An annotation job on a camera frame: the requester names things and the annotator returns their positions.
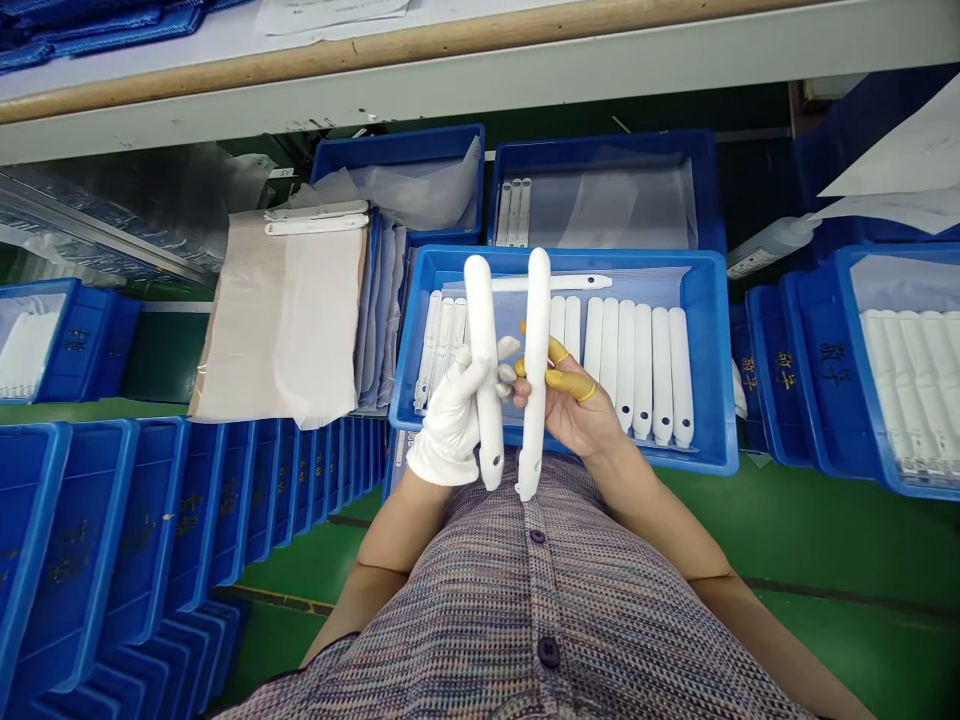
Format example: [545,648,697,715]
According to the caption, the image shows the person's body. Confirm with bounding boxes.
[213,446,819,720]

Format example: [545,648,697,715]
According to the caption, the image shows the beige cloth stack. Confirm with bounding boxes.
[187,206,371,431]

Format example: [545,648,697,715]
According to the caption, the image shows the stack of clear plastic sheets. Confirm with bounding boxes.
[355,212,411,413]

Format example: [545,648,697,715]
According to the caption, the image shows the person's left hand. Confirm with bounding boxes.
[405,335,523,487]

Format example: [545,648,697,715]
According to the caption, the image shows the person's right hand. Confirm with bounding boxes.
[512,320,628,460]

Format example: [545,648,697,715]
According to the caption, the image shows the white plastic handle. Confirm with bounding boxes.
[490,273,613,295]
[462,254,506,493]
[514,246,554,502]

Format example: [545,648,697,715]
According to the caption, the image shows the row of blue bins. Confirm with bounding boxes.
[0,416,393,720]

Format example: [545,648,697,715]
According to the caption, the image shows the blue plastic bin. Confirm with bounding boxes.
[744,283,801,469]
[794,243,960,503]
[309,123,487,246]
[486,128,728,257]
[778,269,835,471]
[388,243,741,478]
[0,277,144,407]
[792,63,960,265]

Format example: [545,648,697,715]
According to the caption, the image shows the row of white handles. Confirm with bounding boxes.
[549,294,696,451]
[858,307,960,478]

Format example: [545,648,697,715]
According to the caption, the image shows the clear plastic bag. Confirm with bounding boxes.
[313,137,482,233]

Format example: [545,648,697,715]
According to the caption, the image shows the blue mesh trays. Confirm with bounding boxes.
[0,0,250,74]

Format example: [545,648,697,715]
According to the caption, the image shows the grey workbench with wooden edge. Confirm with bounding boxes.
[0,0,960,167]

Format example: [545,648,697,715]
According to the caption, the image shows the white paper sheets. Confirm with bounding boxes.
[254,0,415,40]
[808,73,960,235]

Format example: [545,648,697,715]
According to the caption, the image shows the clear plastic blister tray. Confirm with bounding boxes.
[0,140,276,288]

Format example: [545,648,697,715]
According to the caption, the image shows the white squeeze bottle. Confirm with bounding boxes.
[725,213,823,282]

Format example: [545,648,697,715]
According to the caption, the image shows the clear plastic sheet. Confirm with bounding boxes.
[849,253,960,313]
[440,266,693,453]
[524,157,700,251]

